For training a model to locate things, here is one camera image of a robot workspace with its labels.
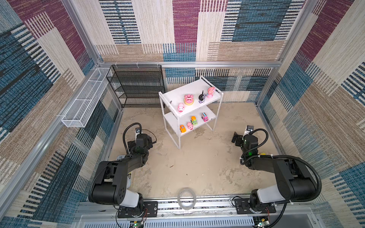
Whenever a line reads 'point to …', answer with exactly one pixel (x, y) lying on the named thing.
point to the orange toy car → (182, 128)
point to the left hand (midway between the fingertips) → (139, 138)
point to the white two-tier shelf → (189, 107)
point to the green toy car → (194, 120)
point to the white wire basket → (74, 117)
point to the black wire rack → (137, 86)
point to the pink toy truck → (204, 117)
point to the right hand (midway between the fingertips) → (242, 134)
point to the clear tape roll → (179, 201)
